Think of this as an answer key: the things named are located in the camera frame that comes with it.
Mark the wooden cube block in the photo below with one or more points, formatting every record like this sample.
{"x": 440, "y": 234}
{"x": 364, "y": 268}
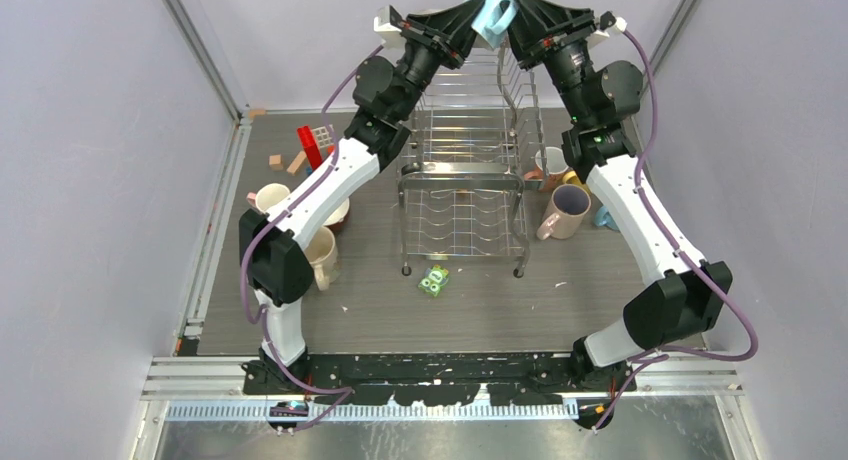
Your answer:
{"x": 276, "y": 162}

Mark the pink upside-down cup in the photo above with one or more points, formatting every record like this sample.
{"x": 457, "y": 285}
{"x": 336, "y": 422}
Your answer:
{"x": 565, "y": 211}

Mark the salmon pink mug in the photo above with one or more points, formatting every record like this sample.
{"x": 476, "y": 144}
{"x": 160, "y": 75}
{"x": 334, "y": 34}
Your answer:
{"x": 549, "y": 169}

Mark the white grid block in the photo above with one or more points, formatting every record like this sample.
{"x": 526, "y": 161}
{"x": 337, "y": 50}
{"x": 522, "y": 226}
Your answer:
{"x": 323, "y": 136}

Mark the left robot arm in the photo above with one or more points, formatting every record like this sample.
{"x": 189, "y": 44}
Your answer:
{"x": 274, "y": 269}

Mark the blue upside-down cup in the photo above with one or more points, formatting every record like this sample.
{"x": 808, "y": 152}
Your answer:
{"x": 604, "y": 219}

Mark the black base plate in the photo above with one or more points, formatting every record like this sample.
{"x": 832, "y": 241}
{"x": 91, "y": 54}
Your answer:
{"x": 440, "y": 379}

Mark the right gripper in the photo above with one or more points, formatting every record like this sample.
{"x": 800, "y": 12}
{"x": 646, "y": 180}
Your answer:
{"x": 536, "y": 22}

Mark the red block tower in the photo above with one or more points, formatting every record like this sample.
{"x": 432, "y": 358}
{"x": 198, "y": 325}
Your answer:
{"x": 310, "y": 146}

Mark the beige cup tier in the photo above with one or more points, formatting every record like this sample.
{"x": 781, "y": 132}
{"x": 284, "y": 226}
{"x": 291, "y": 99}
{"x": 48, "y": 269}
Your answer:
{"x": 323, "y": 255}

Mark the wooden stick block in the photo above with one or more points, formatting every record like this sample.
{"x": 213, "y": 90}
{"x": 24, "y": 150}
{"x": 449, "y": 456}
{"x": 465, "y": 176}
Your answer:
{"x": 298, "y": 163}

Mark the dark red mug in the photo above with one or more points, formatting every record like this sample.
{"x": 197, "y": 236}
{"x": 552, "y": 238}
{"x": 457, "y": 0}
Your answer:
{"x": 338, "y": 218}

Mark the light pink mug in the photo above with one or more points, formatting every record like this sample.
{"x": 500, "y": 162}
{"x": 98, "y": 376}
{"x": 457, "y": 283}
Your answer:
{"x": 267, "y": 196}

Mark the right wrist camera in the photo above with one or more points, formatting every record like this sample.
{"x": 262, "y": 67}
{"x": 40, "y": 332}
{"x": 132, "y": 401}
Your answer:
{"x": 606, "y": 26}

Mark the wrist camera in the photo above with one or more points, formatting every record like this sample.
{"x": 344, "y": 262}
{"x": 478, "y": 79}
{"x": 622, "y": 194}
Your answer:
{"x": 387, "y": 25}
{"x": 606, "y": 26}

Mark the metal dish rack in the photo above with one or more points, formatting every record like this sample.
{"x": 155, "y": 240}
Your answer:
{"x": 476, "y": 128}

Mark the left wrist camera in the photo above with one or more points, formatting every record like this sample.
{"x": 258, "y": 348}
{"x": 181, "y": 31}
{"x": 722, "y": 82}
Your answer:
{"x": 387, "y": 25}

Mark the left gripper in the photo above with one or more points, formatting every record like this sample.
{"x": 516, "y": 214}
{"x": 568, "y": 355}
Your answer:
{"x": 446, "y": 34}

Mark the light blue mug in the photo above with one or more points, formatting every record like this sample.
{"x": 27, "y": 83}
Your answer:
{"x": 491, "y": 23}

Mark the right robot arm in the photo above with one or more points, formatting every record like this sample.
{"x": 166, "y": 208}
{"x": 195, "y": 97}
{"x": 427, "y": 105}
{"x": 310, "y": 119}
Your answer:
{"x": 682, "y": 290}

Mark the green owl toy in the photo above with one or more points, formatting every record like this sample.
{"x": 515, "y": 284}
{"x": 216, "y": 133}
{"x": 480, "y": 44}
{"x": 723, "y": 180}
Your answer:
{"x": 434, "y": 280}

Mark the yellow cup tier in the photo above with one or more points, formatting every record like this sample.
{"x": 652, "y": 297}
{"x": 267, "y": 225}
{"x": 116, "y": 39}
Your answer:
{"x": 571, "y": 178}

